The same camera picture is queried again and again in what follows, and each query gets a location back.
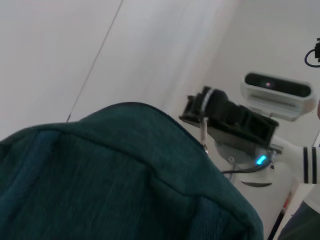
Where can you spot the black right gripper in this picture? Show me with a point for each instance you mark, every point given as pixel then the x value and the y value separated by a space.
pixel 257 132

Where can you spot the black handheld controller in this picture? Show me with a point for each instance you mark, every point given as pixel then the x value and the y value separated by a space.
pixel 318 50

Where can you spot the dark teal lunch bag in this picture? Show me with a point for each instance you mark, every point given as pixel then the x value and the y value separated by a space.
pixel 100 175

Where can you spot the person right forearm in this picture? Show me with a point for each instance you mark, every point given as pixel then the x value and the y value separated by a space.
pixel 318 110

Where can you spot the white cabinet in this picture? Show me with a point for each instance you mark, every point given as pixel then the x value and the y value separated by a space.
pixel 295 200

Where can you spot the person in white t-shirt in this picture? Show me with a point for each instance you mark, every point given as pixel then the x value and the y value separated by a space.
pixel 305 222

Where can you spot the silver vented wrist camera box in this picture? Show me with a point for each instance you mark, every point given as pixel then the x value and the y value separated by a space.
pixel 275 100

